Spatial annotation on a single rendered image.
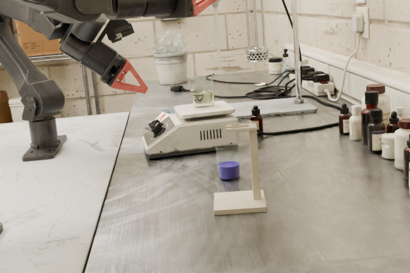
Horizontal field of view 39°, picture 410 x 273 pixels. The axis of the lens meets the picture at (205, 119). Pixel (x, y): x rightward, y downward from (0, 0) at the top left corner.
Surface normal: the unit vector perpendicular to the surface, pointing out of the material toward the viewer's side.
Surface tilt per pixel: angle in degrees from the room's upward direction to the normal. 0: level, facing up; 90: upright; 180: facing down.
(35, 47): 89
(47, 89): 48
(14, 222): 0
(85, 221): 0
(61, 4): 90
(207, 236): 0
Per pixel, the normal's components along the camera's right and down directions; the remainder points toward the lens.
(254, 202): -0.08, -0.98
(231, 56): 0.07, 0.20
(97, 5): 0.57, 0.12
